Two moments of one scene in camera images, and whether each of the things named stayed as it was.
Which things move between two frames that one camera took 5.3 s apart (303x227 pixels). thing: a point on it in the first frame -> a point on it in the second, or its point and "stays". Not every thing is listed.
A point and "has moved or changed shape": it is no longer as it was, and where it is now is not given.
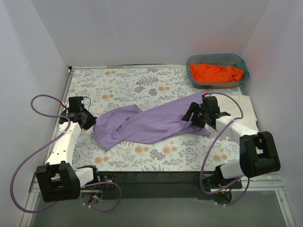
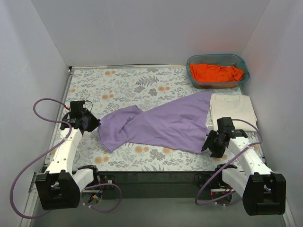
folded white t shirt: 228,106 stays
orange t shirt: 202,73 stays
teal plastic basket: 218,71 stays
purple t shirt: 114,126 has moved or changed shape
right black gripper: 192,113 -> 213,144
